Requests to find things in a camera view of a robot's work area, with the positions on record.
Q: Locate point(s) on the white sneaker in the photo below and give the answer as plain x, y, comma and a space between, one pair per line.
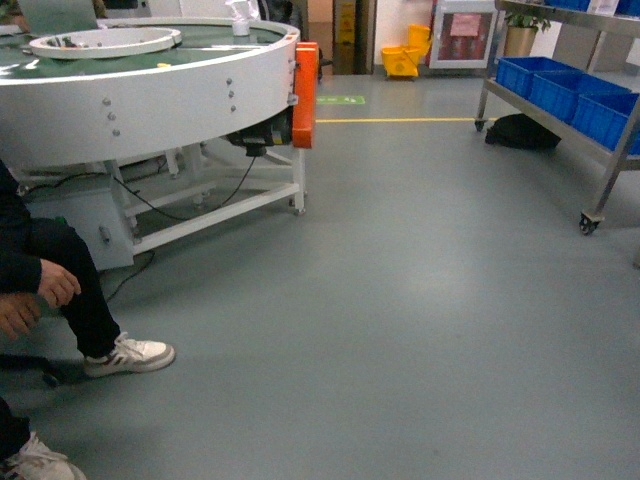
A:
130, 356
36, 461

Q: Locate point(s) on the orange machine guard panel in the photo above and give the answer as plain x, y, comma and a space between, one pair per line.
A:
305, 82

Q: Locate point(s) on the black trouser leg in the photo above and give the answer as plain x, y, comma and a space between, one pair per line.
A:
87, 314

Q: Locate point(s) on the black bag under cart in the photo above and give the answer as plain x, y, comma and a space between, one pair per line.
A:
519, 131

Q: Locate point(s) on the yellow mop bucket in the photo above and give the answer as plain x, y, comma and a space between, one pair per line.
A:
403, 61

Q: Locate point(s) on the red white fire cabinet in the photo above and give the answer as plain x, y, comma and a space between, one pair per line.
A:
462, 34

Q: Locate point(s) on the seated person's other hand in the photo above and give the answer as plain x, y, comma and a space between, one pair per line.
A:
20, 312

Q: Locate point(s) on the steel wheeled shelf cart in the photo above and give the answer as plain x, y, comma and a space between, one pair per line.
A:
615, 158

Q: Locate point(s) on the seated person's hand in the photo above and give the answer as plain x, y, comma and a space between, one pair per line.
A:
57, 286

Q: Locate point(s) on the white round conveyor machine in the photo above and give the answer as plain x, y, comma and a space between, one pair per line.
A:
148, 130

